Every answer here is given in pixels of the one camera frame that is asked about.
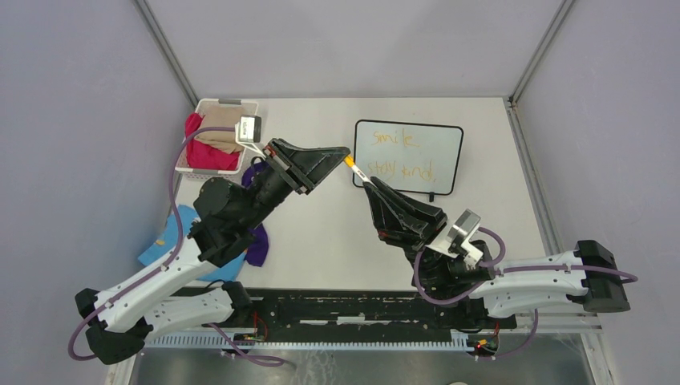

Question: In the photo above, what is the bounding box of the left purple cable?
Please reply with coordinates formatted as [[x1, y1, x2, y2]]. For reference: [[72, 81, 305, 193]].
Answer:
[[67, 126, 237, 363]]

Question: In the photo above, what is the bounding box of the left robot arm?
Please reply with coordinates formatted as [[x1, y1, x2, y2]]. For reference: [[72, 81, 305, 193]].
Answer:
[[75, 138, 350, 365]]

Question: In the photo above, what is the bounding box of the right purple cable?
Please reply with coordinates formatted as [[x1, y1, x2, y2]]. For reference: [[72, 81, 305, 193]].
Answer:
[[411, 226, 640, 361]]

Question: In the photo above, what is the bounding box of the white cable duct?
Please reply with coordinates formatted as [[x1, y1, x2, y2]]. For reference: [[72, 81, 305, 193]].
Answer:
[[145, 331, 473, 353]]

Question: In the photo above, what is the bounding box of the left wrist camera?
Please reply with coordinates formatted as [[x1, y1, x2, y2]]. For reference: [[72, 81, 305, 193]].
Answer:
[[235, 115, 262, 144]]

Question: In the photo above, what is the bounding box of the purple cable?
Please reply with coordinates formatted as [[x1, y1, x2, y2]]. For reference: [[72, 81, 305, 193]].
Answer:
[[411, 226, 640, 361], [67, 126, 237, 363]]

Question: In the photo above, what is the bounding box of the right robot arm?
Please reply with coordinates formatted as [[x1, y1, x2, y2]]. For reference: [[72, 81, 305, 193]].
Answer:
[[362, 177, 639, 327]]

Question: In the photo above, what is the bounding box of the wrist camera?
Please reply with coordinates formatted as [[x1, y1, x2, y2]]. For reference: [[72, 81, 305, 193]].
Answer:
[[426, 209, 484, 269], [235, 115, 262, 144]]

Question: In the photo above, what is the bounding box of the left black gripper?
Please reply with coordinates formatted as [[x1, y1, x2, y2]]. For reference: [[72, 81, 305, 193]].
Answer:
[[241, 138, 352, 229]]

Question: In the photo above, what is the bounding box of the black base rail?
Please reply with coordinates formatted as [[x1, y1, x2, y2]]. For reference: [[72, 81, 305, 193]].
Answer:
[[191, 280, 517, 344]]

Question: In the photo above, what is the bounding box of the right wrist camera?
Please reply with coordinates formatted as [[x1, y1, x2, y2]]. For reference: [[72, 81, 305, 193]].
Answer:
[[426, 209, 484, 269]]

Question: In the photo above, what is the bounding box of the beige cloth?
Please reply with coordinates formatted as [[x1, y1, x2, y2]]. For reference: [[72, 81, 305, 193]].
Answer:
[[193, 105, 251, 155]]

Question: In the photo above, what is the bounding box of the white marker pen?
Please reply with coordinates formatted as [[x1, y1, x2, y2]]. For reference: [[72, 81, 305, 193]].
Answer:
[[350, 162, 371, 183]]

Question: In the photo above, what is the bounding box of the red cloth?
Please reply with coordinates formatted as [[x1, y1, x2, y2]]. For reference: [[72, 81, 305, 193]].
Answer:
[[184, 112, 240, 171]]

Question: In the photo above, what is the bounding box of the black framed whiteboard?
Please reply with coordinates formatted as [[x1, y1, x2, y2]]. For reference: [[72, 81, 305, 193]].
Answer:
[[354, 120, 464, 201]]

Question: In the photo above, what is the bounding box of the blue patterned cloth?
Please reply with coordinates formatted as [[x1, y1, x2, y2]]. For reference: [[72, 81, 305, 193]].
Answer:
[[137, 205, 246, 282]]

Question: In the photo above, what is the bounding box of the purple cloth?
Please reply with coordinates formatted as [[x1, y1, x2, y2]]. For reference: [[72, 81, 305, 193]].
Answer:
[[241, 157, 269, 267]]

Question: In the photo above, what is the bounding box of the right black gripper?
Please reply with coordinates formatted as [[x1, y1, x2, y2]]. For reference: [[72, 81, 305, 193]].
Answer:
[[364, 177, 452, 292]]

